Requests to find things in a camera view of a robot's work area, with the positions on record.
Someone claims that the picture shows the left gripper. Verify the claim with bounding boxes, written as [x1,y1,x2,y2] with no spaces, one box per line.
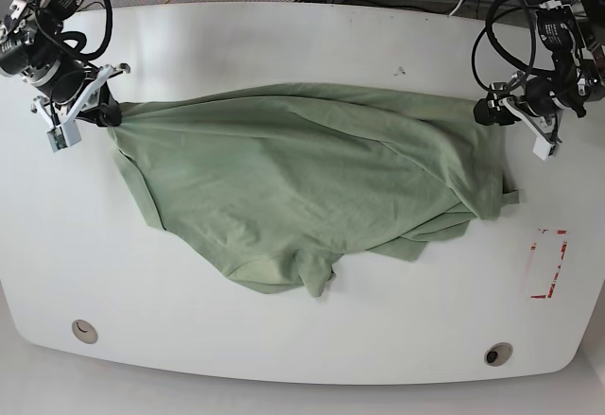
[473,72,565,126]

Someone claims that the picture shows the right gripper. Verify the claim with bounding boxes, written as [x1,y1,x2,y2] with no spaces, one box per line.
[30,62,130,127]

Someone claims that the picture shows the green t-shirt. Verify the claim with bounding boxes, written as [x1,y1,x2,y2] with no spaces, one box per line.
[109,83,519,297]

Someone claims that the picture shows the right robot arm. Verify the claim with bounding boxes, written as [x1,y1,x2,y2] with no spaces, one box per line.
[1,0,130,130]

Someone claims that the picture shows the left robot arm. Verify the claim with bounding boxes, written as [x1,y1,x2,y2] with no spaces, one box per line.
[474,0,604,147]

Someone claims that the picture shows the red tape rectangle marking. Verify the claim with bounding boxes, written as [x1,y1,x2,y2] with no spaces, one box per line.
[524,229,569,300]

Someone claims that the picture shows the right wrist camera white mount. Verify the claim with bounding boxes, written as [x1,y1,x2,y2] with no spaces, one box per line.
[32,65,118,152]

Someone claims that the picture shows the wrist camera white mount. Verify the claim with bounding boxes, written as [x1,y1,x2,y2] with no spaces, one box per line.
[32,65,118,152]
[500,97,561,161]

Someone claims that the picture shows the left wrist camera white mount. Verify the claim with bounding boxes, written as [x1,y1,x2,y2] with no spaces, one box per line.
[500,97,561,161]

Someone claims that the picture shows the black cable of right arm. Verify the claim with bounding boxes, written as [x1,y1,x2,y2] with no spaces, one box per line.
[32,0,114,71]

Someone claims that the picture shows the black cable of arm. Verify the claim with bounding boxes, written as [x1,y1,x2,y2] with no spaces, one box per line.
[471,0,563,95]
[32,0,114,71]

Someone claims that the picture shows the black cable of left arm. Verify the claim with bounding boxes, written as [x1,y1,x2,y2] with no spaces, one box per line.
[471,0,563,95]

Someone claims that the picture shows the left table cable grommet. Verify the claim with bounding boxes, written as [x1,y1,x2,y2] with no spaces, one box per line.
[72,320,98,345]

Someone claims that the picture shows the table cable grommet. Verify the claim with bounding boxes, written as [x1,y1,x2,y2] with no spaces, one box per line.
[484,342,513,367]
[72,320,98,345]

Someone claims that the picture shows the right table cable grommet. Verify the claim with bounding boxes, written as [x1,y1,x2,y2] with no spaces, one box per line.
[484,342,513,367]

